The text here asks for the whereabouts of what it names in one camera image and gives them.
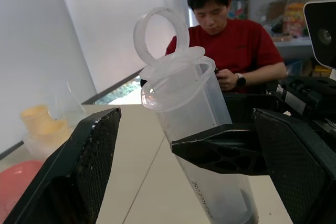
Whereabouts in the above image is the yellow plastic cup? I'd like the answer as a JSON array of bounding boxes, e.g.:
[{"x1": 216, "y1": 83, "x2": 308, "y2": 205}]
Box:
[
  {"x1": 36, "y1": 119, "x2": 70, "y2": 142},
  {"x1": 20, "y1": 104, "x2": 52, "y2": 132}
]

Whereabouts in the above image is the colourful snack bag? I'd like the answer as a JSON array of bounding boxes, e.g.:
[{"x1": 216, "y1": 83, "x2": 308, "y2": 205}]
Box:
[{"x1": 283, "y1": 1, "x2": 307, "y2": 38}]

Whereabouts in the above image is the black wristwatch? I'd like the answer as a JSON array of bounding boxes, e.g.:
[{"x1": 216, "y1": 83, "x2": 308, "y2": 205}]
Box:
[{"x1": 235, "y1": 72, "x2": 247, "y2": 88}]

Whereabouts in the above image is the clear plastic beaker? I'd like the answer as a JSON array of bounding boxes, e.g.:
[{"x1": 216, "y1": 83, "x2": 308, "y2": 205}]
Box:
[{"x1": 54, "y1": 81, "x2": 87, "y2": 122}]

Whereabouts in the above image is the man's left hand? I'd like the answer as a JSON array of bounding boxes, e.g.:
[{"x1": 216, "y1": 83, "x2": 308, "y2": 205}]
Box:
[{"x1": 218, "y1": 70, "x2": 240, "y2": 92}]

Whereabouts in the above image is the framed colourful picture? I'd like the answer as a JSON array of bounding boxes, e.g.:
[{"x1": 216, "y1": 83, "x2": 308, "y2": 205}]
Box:
[{"x1": 228, "y1": 0, "x2": 249, "y2": 20}]

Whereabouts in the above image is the red plastic plate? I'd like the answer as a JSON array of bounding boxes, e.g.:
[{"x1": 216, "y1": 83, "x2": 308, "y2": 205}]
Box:
[{"x1": 0, "y1": 159, "x2": 45, "y2": 218}]

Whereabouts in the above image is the white robot camera head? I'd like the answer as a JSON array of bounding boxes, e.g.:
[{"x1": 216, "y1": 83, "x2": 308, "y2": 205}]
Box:
[{"x1": 303, "y1": 0, "x2": 336, "y2": 80}]

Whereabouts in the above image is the man in red shirt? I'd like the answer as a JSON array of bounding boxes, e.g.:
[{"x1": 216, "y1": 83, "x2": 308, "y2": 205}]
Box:
[{"x1": 165, "y1": 0, "x2": 288, "y2": 95}]

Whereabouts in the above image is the brown cardboard box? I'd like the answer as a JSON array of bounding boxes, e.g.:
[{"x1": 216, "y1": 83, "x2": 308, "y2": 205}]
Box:
[{"x1": 267, "y1": 0, "x2": 288, "y2": 23}]

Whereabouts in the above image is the white roller blind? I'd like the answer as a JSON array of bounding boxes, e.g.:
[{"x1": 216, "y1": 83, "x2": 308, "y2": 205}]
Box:
[{"x1": 54, "y1": 0, "x2": 191, "y2": 95}]

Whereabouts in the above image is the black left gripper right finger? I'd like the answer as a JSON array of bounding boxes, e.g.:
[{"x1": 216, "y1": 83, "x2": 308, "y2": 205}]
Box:
[{"x1": 253, "y1": 108, "x2": 336, "y2": 224}]

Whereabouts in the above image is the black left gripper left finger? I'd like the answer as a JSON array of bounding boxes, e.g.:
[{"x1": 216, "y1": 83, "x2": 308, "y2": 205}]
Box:
[{"x1": 4, "y1": 107, "x2": 122, "y2": 224}]

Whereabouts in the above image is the clear plastic tube with lid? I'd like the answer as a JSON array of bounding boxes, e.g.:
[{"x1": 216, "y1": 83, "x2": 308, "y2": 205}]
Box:
[{"x1": 133, "y1": 6, "x2": 260, "y2": 224}]

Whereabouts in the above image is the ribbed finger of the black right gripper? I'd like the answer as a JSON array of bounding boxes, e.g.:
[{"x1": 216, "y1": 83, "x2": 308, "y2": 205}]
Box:
[
  {"x1": 222, "y1": 93, "x2": 285, "y2": 125},
  {"x1": 171, "y1": 123, "x2": 269, "y2": 177}
]

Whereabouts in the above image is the clear plastic container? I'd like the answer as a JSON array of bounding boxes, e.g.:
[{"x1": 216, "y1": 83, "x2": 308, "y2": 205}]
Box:
[{"x1": 23, "y1": 125, "x2": 75, "y2": 161}]

